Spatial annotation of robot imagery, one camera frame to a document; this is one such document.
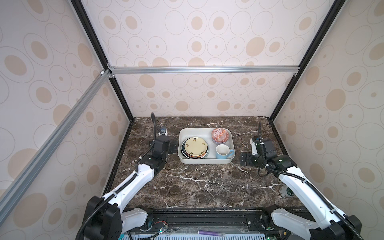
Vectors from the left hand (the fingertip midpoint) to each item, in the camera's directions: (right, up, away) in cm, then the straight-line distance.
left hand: (168, 137), depth 82 cm
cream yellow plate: (+15, -7, +18) cm, 24 cm away
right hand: (+43, -10, -2) cm, 45 cm away
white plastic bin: (+23, +2, +27) cm, 35 cm away
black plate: (+8, -10, +14) cm, 19 cm away
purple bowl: (+32, 0, +21) cm, 38 cm away
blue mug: (+33, -10, +13) cm, 36 cm away
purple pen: (+22, -45, -12) cm, 51 cm away
